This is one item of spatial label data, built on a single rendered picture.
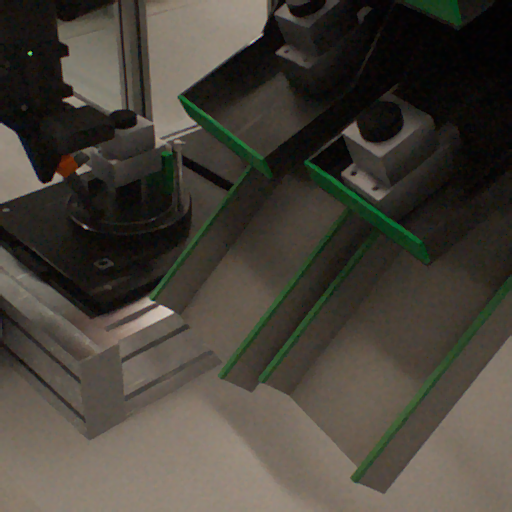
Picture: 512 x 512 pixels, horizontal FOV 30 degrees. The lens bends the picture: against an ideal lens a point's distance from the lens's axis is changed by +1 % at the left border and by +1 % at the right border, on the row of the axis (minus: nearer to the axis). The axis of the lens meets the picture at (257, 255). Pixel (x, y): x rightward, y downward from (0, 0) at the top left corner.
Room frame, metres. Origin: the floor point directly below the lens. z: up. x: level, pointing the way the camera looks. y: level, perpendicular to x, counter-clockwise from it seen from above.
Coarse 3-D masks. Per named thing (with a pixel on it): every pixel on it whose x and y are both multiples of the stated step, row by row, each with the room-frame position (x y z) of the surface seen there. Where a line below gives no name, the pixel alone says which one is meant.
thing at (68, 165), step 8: (80, 152) 0.90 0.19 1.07; (64, 160) 0.87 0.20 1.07; (72, 160) 0.88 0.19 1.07; (80, 160) 0.89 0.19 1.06; (88, 160) 0.89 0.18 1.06; (64, 168) 0.87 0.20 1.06; (72, 168) 0.88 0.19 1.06; (64, 176) 0.87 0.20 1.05; (72, 176) 0.88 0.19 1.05; (72, 184) 0.88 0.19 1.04; (80, 184) 0.88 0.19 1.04; (72, 192) 0.89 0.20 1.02; (80, 192) 0.88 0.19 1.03; (80, 200) 0.88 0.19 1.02; (88, 200) 0.89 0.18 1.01; (88, 208) 0.89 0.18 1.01
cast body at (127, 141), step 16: (112, 112) 0.94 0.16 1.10; (128, 112) 0.94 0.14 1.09; (128, 128) 0.92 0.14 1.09; (144, 128) 0.93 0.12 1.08; (112, 144) 0.92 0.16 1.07; (128, 144) 0.91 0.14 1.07; (144, 144) 0.92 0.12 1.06; (160, 144) 0.96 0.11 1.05; (96, 160) 0.92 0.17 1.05; (112, 160) 0.91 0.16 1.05; (128, 160) 0.91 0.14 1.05; (144, 160) 0.92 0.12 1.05; (160, 160) 0.94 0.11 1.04; (96, 176) 0.92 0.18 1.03; (112, 176) 0.90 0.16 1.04; (128, 176) 0.91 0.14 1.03; (144, 176) 0.92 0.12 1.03
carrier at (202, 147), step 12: (192, 132) 1.14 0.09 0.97; (204, 132) 1.14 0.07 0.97; (192, 144) 1.11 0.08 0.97; (204, 144) 1.11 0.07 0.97; (216, 144) 1.11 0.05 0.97; (192, 156) 1.08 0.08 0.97; (204, 156) 1.08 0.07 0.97; (216, 156) 1.08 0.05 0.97; (228, 156) 1.08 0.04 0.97; (192, 168) 1.06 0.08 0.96; (204, 168) 1.05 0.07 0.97; (216, 168) 1.05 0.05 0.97; (228, 168) 1.05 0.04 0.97; (240, 168) 1.05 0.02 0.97; (216, 180) 1.03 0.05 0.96; (228, 180) 1.02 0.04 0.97
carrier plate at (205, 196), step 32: (32, 192) 0.98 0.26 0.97; (64, 192) 0.98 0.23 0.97; (192, 192) 0.99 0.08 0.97; (224, 192) 0.99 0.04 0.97; (0, 224) 0.91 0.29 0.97; (32, 224) 0.91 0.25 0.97; (64, 224) 0.91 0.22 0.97; (192, 224) 0.91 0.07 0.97; (64, 256) 0.85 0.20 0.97; (96, 256) 0.85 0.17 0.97; (128, 256) 0.85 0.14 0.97; (160, 256) 0.85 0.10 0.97; (96, 288) 0.79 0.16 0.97; (128, 288) 0.79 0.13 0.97
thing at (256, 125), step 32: (352, 0) 0.81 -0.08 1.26; (384, 0) 0.79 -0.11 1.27; (384, 32) 0.68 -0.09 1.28; (416, 32) 0.70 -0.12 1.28; (224, 64) 0.75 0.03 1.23; (256, 64) 0.77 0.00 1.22; (384, 64) 0.68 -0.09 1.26; (192, 96) 0.74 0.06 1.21; (224, 96) 0.74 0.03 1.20; (256, 96) 0.73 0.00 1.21; (288, 96) 0.72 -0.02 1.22; (320, 96) 0.70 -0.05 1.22; (352, 96) 0.67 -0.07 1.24; (224, 128) 0.67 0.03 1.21; (256, 128) 0.69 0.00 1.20; (288, 128) 0.68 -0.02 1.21; (320, 128) 0.65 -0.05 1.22; (256, 160) 0.63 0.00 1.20; (288, 160) 0.64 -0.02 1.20
